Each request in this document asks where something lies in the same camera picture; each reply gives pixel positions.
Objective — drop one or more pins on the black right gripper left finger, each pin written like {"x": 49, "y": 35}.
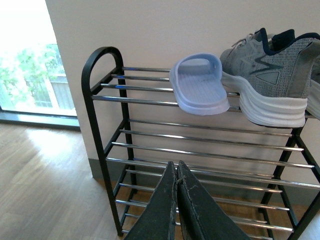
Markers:
{"x": 158, "y": 220}

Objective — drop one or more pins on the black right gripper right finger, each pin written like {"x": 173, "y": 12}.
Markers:
{"x": 201, "y": 218}

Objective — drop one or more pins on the light blue slide sandal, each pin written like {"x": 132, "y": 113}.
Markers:
{"x": 197, "y": 87}

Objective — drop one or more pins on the grey knit sneaker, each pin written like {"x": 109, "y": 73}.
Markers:
{"x": 313, "y": 101}
{"x": 272, "y": 74}

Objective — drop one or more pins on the black metal shoe rack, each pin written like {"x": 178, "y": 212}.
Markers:
{"x": 265, "y": 179}

